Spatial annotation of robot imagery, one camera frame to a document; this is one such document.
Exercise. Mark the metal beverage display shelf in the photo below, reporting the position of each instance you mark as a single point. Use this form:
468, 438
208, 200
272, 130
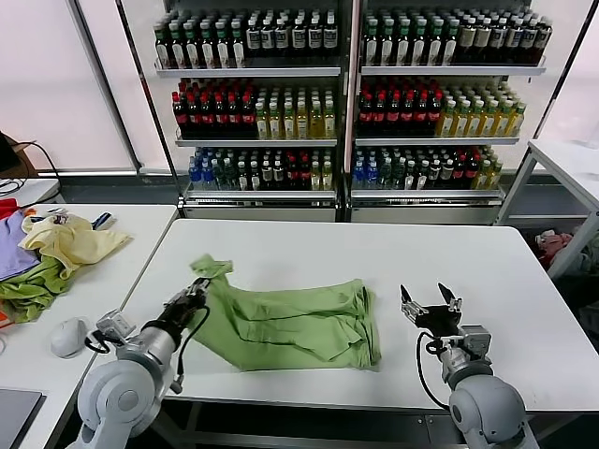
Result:
281, 73
444, 71

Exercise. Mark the dark tea bottle pale label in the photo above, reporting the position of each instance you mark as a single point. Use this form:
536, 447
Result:
497, 39
466, 39
513, 39
482, 39
543, 39
529, 39

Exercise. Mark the blue white striped item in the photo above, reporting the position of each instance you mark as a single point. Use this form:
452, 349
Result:
104, 220

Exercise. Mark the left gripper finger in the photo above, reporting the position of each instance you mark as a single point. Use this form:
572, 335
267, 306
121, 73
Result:
205, 292
195, 286

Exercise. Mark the grey computer mouse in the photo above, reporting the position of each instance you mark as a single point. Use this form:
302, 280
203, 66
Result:
68, 337

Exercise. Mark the dark green drink bottle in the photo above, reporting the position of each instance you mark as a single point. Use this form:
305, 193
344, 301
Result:
384, 177
398, 177
218, 178
229, 178

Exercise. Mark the blue drink bottle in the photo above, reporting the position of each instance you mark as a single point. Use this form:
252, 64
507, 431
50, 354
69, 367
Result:
358, 177
193, 178
372, 177
206, 178

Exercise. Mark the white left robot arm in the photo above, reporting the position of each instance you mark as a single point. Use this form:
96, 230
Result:
121, 397

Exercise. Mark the grey laptop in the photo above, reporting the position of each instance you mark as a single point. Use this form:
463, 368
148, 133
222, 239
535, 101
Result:
16, 416

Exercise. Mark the purple garment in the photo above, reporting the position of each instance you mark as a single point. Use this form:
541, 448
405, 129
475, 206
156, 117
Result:
11, 248

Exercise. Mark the red garment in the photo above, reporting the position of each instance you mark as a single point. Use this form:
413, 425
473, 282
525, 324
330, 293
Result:
5, 208

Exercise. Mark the brown cardboard box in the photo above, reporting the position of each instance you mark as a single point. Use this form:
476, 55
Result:
27, 161

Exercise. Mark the grey cloth pile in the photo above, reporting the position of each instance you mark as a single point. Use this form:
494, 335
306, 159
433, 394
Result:
587, 252

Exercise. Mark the pale yellow garment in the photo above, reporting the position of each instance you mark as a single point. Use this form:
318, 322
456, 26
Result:
79, 243

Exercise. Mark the light green polo shirt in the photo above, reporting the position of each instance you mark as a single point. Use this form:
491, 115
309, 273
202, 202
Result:
290, 322

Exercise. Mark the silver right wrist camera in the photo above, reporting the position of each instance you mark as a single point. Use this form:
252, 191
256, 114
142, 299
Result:
475, 340

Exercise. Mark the white metal frame table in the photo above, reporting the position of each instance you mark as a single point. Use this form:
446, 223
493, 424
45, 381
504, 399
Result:
561, 161

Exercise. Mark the dark bottle blue white label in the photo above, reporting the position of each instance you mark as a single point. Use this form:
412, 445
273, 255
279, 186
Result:
298, 39
330, 39
267, 39
281, 39
253, 39
314, 39

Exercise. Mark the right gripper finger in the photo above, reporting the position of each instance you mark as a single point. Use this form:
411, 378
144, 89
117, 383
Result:
409, 304
450, 297

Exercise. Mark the pink cloth pile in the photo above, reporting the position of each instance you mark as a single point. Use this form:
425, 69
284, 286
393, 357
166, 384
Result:
552, 243

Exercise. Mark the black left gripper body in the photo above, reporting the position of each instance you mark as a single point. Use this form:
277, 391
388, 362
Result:
180, 313

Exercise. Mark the orange item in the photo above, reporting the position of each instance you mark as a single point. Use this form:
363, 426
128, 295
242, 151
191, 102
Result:
4, 320

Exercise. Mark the crumpled green garment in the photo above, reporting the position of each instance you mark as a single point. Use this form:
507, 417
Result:
28, 292

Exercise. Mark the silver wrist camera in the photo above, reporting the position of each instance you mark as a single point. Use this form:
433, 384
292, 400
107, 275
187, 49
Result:
114, 326
475, 340

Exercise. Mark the green cap white label bottle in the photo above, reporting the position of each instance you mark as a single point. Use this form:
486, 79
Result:
435, 51
238, 53
386, 51
191, 53
450, 51
419, 51
162, 53
402, 51
370, 51
206, 53
222, 53
176, 53

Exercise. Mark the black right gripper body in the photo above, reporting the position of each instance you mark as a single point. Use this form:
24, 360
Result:
437, 320

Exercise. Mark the red cap cola bottle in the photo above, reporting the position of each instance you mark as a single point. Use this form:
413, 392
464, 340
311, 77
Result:
247, 117
407, 114
220, 117
435, 114
459, 177
421, 114
193, 117
378, 114
392, 114
233, 117
206, 117
304, 178
471, 177
364, 114
179, 117

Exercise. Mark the white cap dark drink bottle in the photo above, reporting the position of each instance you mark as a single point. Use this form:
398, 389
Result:
266, 178
410, 177
421, 177
254, 178
447, 177
434, 177
278, 178
242, 178

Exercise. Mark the printed garment tag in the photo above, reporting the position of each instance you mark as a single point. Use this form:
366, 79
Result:
59, 217

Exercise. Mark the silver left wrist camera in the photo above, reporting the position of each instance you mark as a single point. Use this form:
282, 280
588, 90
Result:
114, 326

